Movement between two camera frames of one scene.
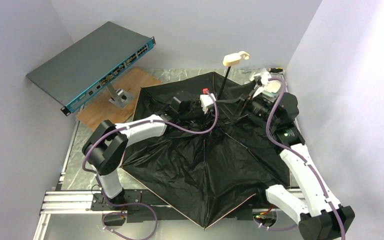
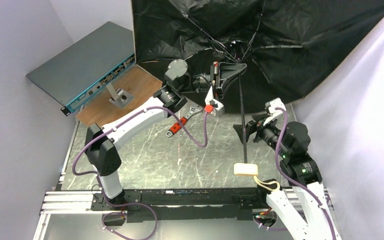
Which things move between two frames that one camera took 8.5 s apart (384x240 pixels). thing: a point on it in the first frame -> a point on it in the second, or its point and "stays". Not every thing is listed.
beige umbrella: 215,155 -> 282,43
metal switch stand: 121,98 stays
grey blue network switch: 76,74 stays
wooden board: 100,109 stays
